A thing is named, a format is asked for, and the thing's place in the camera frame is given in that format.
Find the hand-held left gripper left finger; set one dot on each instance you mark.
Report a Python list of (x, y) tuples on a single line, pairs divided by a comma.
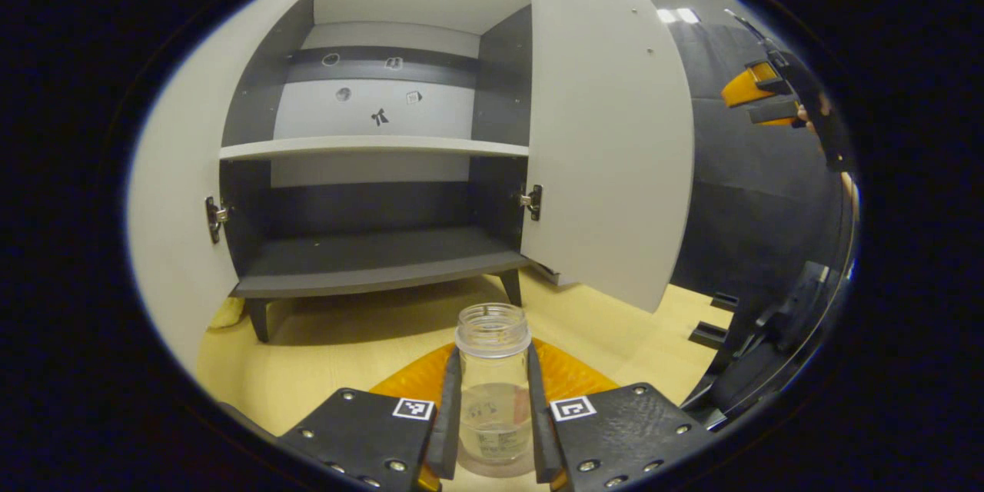
[(446, 430)]

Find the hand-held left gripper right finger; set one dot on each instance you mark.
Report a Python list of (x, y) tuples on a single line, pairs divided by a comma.
[(542, 430)]

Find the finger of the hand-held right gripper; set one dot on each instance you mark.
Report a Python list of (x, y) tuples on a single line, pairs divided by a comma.
[(746, 86), (772, 111)]

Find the clear plastic bottle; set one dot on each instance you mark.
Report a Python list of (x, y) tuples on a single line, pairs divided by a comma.
[(492, 338)]

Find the grey cabinet door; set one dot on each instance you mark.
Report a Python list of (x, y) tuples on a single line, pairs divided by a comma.
[(177, 192), (607, 131)]

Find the grey and black cabinet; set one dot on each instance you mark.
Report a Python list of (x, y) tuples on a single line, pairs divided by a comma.
[(369, 246)]

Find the black backdrop cloth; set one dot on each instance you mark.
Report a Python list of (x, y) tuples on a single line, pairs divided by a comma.
[(753, 184)]

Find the small ceiling light panel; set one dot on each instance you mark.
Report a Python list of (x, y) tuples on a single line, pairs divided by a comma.
[(678, 15)]

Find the pale yellow object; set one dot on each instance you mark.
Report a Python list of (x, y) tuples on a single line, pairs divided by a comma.
[(228, 315)]

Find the black metal frame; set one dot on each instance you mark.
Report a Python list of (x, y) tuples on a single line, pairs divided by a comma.
[(769, 369)]

